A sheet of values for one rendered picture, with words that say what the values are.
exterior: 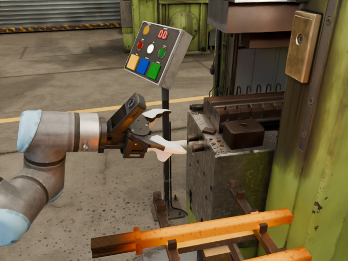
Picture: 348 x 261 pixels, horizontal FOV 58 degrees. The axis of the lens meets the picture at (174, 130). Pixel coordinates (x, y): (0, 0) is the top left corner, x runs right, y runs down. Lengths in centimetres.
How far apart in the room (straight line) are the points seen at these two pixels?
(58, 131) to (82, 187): 179
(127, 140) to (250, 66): 81
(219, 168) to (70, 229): 132
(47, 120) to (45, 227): 157
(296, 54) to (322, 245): 56
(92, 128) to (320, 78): 56
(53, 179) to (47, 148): 8
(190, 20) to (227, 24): 488
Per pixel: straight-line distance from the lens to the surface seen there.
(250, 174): 113
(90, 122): 71
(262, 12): 109
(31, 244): 215
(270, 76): 147
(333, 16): 84
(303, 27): 90
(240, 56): 138
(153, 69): 156
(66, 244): 208
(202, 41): 608
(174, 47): 152
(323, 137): 89
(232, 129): 106
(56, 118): 71
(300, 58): 90
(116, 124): 72
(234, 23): 105
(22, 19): 900
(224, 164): 106
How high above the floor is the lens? 146
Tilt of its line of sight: 27 degrees down
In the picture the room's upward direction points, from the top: straight up
